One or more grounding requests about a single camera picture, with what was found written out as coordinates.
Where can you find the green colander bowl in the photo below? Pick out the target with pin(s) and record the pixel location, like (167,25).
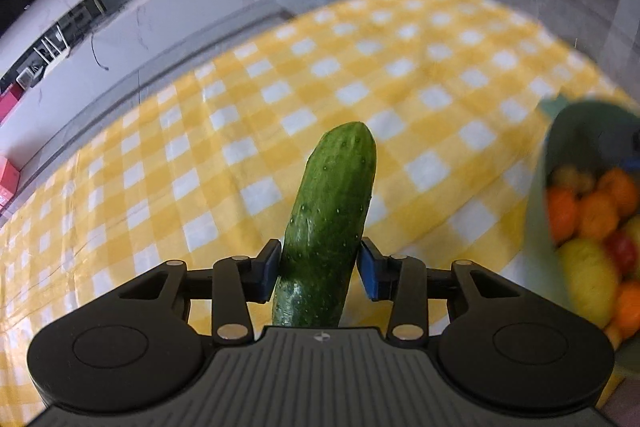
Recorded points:
(537,227)

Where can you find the white marble tv console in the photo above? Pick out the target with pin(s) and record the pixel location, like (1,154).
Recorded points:
(175,22)

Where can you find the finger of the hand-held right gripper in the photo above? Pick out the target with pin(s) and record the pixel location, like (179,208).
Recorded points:
(632,164)

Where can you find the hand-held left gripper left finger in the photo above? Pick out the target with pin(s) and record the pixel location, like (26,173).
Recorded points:
(267,274)

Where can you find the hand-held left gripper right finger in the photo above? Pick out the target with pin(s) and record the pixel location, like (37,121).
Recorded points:
(372,272)

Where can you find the pink flat box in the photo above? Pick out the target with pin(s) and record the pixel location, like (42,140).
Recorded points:
(11,102)

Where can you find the red cherry tomato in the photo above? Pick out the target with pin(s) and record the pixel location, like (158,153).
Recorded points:
(620,252)

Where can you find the white router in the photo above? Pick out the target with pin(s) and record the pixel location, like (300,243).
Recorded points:
(52,52)

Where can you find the green cucumber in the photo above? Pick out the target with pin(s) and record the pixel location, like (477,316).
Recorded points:
(325,217)

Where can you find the pink storage box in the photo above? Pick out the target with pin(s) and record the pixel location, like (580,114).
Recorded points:
(9,182)

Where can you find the yellow checked tablecloth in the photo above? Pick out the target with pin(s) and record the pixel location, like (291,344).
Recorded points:
(400,82)

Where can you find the yellow lemon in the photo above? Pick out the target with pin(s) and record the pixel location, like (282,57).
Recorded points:
(590,282)

